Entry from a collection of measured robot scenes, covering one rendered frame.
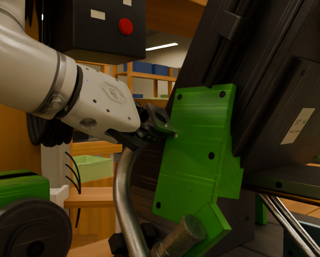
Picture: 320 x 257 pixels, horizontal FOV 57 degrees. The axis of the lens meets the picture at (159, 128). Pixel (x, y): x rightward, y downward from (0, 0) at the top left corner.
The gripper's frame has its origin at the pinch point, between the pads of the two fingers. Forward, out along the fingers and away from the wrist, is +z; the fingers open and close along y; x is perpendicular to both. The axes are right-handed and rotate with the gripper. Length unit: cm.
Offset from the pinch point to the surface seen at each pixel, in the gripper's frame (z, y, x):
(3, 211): -21.7, -17.4, 1.3
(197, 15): 21.5, 39.4, -13.5
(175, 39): 694, 950, 205
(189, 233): -0.5, -18.8, -0.3
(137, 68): 285, 423, 172
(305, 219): 70, -7, 5
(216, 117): 2.2, -6.1, -9.9
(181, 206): 3.2, -13.4, 1.9
